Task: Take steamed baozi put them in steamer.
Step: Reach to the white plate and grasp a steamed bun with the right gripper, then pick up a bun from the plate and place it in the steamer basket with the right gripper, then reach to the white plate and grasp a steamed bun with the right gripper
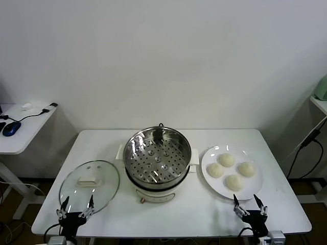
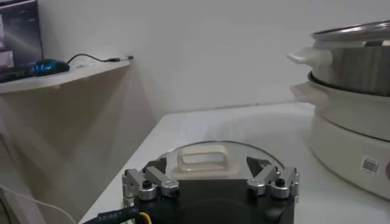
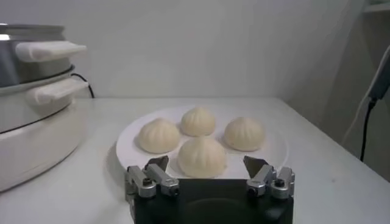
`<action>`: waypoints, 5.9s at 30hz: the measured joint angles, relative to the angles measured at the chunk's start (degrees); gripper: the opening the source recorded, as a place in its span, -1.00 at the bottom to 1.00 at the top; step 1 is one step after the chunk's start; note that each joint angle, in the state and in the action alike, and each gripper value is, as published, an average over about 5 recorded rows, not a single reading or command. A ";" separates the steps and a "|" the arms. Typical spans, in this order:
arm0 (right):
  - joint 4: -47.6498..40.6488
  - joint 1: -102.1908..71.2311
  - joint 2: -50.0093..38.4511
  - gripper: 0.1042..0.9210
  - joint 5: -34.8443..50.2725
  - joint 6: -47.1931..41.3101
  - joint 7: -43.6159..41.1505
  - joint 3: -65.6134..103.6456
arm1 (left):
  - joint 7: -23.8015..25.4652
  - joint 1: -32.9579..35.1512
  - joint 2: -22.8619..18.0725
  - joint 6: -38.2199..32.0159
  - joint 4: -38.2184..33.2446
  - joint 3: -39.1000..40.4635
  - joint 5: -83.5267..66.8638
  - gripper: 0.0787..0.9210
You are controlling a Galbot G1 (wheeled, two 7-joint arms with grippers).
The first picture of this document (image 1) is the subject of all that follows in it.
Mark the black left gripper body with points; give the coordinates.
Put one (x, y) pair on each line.
(72, 220)

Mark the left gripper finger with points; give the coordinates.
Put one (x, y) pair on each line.
(65, 205)
(90, 204)

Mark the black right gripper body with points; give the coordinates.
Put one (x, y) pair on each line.
(255, 220)

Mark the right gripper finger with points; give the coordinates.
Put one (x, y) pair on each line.
(237, 205)
(261, 205)

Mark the white steamed baozi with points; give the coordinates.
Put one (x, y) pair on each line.
(215, 170)
(226, 160)
(247, 169)
(234, 182)

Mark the stainless steel steamer basket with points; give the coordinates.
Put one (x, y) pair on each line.
(158, 158)

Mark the white round plate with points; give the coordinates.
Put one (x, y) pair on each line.
(217, 187)

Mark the white electric cooker pot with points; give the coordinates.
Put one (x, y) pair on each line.
(155, 196)

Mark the white side desk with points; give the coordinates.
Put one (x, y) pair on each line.
(25, 135)

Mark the blue computer mouse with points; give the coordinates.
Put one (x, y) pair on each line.
(11, 128)

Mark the flat black desk device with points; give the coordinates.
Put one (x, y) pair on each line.
(1, 126)

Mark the small white desk object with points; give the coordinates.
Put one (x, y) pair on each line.
(26, 106)

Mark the white side table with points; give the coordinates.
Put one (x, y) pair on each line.
(319, 102)

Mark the mint green appliance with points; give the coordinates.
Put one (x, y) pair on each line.
(322, 89)

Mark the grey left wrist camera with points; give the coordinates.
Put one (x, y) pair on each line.
(57, 240)

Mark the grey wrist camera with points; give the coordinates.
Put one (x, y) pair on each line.
(274, 238)
(57, 240)

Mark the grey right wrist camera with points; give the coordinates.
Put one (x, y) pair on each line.
(274, 238)

